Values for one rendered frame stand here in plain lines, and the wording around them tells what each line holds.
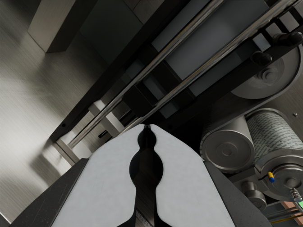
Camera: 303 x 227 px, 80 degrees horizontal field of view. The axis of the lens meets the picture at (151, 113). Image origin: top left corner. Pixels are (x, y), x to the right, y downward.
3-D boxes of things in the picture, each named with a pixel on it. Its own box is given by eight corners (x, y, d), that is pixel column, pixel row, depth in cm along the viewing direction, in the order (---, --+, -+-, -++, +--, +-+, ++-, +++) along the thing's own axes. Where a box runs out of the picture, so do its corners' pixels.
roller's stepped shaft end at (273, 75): (253, 75, 27) (275, 60, 25) (248, 69, 32) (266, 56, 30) (267, 92, 27) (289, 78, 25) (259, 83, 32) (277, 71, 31)
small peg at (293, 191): (302, 197, 37) (303, 202, 38) (296, 188, 40) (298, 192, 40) (293, 197, 38) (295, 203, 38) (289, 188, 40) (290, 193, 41)
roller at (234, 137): (191, 145, 47) (233, 120, 41) (200, 111, 69) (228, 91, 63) (221, 179, 48) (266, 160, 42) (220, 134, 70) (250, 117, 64)
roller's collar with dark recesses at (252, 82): (234, 68, 33) (269, 42, 30) (231, 64, 38) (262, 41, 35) (256, 95, 33) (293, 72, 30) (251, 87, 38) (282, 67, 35)
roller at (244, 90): (205, 62, 39) (269, 9, 33) (210, 54, 61) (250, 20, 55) (245, 111, 40) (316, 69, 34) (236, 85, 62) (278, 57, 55)
